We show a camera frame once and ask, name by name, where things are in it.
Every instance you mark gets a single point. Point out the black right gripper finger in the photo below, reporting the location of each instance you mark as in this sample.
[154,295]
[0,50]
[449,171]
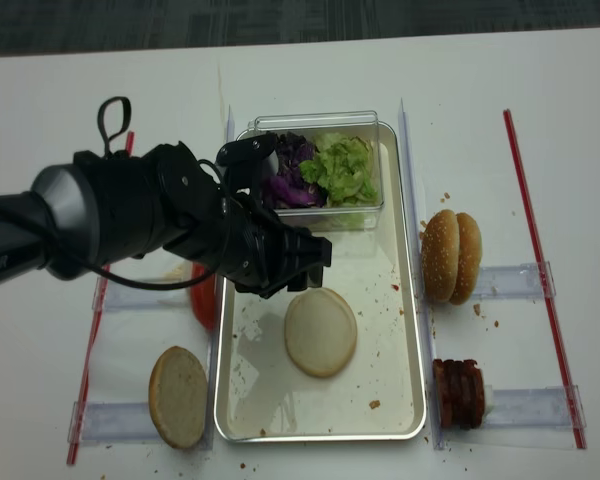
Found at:
[315,276]

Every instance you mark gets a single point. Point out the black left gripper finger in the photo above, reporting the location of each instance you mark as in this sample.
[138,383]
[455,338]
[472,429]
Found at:
[298,283]

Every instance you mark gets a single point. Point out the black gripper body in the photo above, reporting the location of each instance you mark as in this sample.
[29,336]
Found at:
[264,253]

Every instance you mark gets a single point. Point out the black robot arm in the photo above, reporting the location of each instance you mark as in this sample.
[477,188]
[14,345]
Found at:
[97,210]

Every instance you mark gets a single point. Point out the purple lettuce leaves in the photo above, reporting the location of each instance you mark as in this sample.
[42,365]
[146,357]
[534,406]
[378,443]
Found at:
[287,189]

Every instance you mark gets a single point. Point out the red tomato slices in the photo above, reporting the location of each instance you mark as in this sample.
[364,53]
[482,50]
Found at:
[202,298]

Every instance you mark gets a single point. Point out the green lettuce leaves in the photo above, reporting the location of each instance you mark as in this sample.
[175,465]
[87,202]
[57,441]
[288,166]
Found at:
[342,165]

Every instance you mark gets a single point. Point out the clear plastic salad container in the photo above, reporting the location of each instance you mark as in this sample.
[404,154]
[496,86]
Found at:
[364,124]

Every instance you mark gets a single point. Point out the metal baking tray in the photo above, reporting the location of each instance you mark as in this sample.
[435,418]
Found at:
[262,396]

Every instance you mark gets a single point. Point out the sesame bun front right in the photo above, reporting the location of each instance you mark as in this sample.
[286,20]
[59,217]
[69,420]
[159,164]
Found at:
[440,256]

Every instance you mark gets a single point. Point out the sesame bun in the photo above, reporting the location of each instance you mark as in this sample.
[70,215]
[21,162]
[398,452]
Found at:
[470,256]
[440,256]

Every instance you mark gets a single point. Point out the sesame bun rear right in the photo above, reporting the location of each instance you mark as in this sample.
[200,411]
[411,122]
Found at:
[470,256]

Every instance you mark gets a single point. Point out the clear divider upper left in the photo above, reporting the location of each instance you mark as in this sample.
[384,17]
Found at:
[111,296]

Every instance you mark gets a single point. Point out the plain bun half left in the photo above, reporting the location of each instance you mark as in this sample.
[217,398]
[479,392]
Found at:
[177,397]

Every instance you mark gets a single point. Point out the clear divider upper right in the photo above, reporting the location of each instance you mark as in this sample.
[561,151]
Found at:
[529,281]

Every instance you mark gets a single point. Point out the left red tape strip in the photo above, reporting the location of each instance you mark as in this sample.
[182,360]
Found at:
[87,360]

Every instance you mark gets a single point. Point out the red tape strip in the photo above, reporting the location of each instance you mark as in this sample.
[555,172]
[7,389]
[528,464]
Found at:
[578,428]
[87,360]

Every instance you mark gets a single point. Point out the clear divider lower left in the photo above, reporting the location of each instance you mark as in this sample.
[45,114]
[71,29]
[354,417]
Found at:
[99,422]

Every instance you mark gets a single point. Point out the right red tape strip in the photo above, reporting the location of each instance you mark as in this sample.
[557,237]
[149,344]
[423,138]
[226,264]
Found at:
[578,428]

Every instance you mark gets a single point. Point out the clear divider lower right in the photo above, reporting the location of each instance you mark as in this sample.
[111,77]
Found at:
[557,407]

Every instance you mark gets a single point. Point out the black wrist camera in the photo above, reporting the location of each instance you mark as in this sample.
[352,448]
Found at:
[248,163]

